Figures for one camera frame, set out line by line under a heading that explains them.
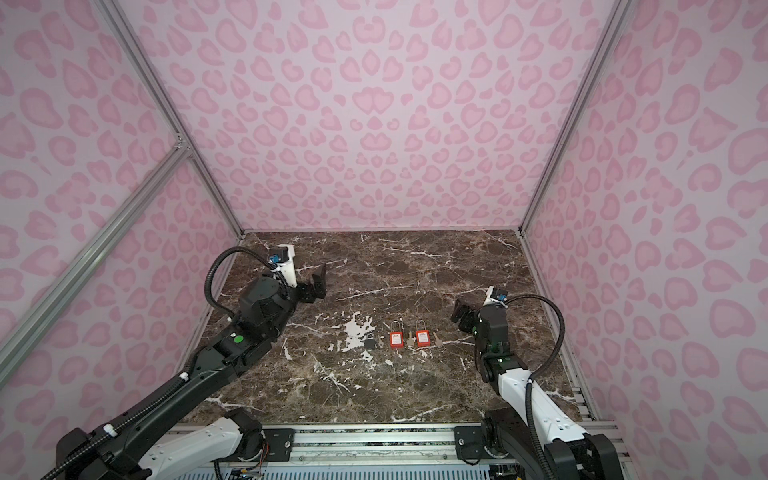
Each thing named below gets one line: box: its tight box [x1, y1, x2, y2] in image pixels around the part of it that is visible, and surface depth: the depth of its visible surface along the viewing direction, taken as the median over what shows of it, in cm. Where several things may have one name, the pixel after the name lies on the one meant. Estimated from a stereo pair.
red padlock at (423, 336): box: [415, 319, 431, 347], surface depth 92 cm
